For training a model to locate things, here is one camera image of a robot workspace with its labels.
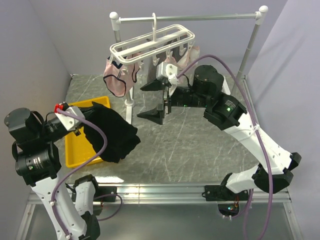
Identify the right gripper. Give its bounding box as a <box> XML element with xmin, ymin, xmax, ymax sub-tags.
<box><xmin>136</xmin><ymin>73</ymin><xmax>210</xmax><ymax>125</ymax></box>

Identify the white clip hanger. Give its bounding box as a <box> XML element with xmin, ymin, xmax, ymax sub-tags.
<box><xmin>109</xmin><ymin>11</ymin><xmax>196</xmax><ymax>66</ymax></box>

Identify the aluminium table edge rail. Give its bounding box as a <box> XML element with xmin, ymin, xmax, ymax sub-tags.
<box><xmin>27</xmin><ymin>183</ymin><xmax>292</xmax><ymax>205</ymax></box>

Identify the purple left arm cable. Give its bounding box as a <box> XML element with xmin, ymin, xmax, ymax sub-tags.
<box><xmin>51</xmin><ymin>109</ymin><xmax>124</xmax><ymax>240</ymax></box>

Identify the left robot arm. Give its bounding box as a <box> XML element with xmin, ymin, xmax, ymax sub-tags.
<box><xmin>4</xmin><ymin>106</ymin><xmax>101</xmax><ymax>240</ymax></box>

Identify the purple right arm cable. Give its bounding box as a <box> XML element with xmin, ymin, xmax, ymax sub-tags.
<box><xmin>177</xmin><ymin>54</ymin><xmax>274</xmax><ymax>240</ymax></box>

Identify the grey striped underwear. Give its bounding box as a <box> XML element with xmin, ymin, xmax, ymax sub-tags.
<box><xmin>146</xmin><ymin>34</ymin><xmax>187</xmax><ymax>83</ymax></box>

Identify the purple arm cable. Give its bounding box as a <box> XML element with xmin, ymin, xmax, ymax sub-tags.
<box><xmin>51</xmin><ymin>109</ymin><xmax>124</xmax><ymax>240</ymax></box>
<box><xmin>177</xmin><ymin>54</ymin><xmax>274</xmax><ymax>240</ymax></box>

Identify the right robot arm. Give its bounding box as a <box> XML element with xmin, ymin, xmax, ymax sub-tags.
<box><xmin>137</xmin><ymin>63</ymin><xmax>302</xmax><ymax>202</ymax></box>

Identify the pink underwear black trim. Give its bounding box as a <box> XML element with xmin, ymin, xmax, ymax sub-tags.
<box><xmin>103</xmin><ymin>56</ymin><xmax>141</xmax><ymax>98</ymax></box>

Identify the white underwear pink trim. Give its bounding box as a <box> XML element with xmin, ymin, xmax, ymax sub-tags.
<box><xmin>164</xmin><ymin>46</ymin><xmax>200</xmax><ymax>70</ymax></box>

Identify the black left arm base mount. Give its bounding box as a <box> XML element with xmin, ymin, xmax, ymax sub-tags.
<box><xmin>93</xmin><ymin>185</ymin><xmax>117</xmax><ymax>203</ymax></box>

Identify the white rack left foot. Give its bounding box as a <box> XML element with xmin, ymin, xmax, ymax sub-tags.
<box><xmin>124</xmin><ymin>87</ymin><xmax>135</xmax><ymax>124</ymax></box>

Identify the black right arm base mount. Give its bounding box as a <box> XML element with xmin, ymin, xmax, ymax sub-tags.
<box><xmin>202</xmin><ymin>185</ymin><xmax>226</xmax><ymax>202</ymax></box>

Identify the yellow plastic tray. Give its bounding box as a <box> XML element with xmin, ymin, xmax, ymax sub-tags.
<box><xmin>64</xmin><ymin>96</ymin><xmax>111</xmax><ymax>169</ymax></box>

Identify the metal clothes rack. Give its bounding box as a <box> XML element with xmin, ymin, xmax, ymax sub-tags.
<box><xmin>109</xmin><ymin>5</ymin><xmax>269</xmax><ymax>125</ymax></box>

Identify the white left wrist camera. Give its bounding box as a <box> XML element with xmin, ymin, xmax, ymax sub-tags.
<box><xmin>54</xmin><ymin>102</ymin><xmax>80</xmax><ymax>131</ymax></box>

